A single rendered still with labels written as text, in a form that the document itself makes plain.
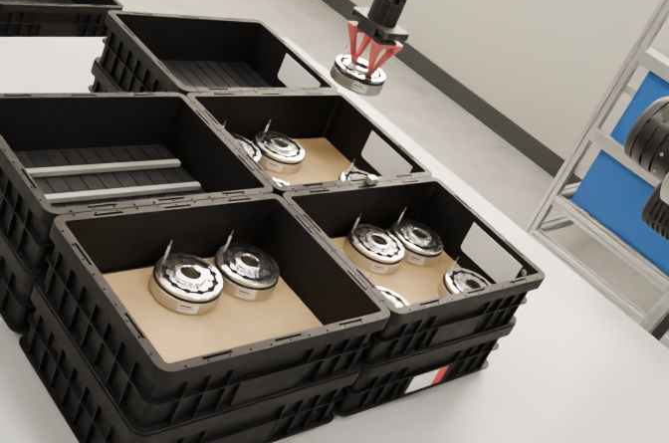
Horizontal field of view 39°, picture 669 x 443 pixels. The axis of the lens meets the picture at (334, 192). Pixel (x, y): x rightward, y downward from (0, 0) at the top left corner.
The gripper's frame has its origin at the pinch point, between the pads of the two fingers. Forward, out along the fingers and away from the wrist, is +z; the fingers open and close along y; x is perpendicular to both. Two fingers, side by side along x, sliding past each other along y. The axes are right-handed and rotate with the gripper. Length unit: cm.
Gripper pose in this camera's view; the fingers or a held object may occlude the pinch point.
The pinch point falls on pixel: (362, 64)
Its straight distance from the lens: 181.1
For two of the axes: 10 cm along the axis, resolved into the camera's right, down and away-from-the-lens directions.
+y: 6.0, 5.8, -5.6
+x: 7.2, -0.8, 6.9
